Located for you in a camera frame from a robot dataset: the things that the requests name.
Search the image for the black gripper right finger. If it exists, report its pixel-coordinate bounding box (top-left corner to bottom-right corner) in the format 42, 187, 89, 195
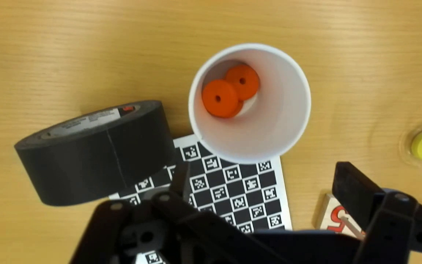
330, 160, 383, 232

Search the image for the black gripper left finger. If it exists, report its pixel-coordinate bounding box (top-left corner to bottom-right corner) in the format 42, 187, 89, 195
169, 160, 191, 203

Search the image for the orange wooden ring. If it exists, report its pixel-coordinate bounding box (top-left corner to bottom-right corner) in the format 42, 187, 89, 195
200, 78, 244, 121
222, 63, 262, 103

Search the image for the white paper cup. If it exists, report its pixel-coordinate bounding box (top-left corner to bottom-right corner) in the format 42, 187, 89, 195
185, 43, 313, 166

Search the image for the checkered calibration board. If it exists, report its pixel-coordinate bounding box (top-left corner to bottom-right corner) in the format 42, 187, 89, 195
105, 134, 294, 264

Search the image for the black tape roll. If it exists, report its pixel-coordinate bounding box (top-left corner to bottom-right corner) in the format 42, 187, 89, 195
12, 100, 178, 209

